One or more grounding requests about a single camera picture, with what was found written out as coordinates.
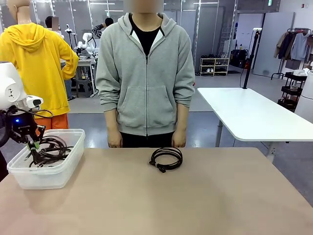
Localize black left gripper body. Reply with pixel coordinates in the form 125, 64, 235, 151
6, 109, 38, 138

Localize black power cable with plug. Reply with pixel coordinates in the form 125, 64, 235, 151
28, 135, 74, 168

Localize thin black USB cable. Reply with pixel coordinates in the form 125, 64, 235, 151
36, 156, 68, 169

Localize person's right forearm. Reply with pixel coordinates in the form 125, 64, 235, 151
104, 110, 120, 133

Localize person's left forearm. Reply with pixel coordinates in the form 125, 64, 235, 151
174, 104, 189, 133

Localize person's right hand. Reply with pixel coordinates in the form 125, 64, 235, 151
107, 129, 123, 148

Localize person's left hand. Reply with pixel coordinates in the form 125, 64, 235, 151
172, 129, 187, 148

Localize orange shorts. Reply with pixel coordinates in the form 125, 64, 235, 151
34, 113, 69, 130

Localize clear plastic storage container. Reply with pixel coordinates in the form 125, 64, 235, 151
6, 129, 86, 190

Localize yellow hoodie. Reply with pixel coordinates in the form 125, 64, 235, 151
0, 22, 79, 119

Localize grey step stool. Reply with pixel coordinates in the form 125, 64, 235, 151
75, 79, 95, 97

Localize background work desk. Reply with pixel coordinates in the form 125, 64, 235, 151
61, 57, 98, 97

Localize dark-haired background person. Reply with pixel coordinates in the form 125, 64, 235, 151
45, 16, 77, 101

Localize beige mannequin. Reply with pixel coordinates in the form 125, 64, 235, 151
6, 0, 31, 25

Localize person in grey hoodie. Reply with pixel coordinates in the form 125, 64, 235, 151
95, 12, 196, 149

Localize background person striped shirt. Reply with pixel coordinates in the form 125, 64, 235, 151
92, 17, 114, 40

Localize wooden shoe rack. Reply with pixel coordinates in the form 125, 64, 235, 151
200, 57, 230, 76

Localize white table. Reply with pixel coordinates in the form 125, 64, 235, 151
197, 87, 313, 162

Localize black bags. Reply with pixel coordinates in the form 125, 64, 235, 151
230, 48, 249, 69

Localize black stand pole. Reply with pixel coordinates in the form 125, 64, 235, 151
241, 27, 263, 89

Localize grey partition panel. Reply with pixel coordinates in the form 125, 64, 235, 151
253, 11, 295, 78

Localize beige hanging coat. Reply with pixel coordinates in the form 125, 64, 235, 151
273, 31, 288, 59

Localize black trolley cart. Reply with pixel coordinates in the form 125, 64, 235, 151
277, 71, 308, 112

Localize dark hanging jacket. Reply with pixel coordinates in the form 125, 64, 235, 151
278, 31, 297, 61

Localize white rounded machine housing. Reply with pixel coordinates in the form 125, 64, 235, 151
294, 70, 313, 117

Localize pale blue hanging shirt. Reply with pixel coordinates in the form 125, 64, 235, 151
291, 33, 309, 61

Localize black clothes rack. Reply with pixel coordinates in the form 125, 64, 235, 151
270, 27, 313, 80

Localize thin black camera cable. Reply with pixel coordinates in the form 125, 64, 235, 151
7, 109, 54, 118

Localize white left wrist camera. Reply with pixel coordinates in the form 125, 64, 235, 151
23, 95, 44, 110

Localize coiled black cable grey tie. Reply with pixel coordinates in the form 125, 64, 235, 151
148, 146, 183, 173

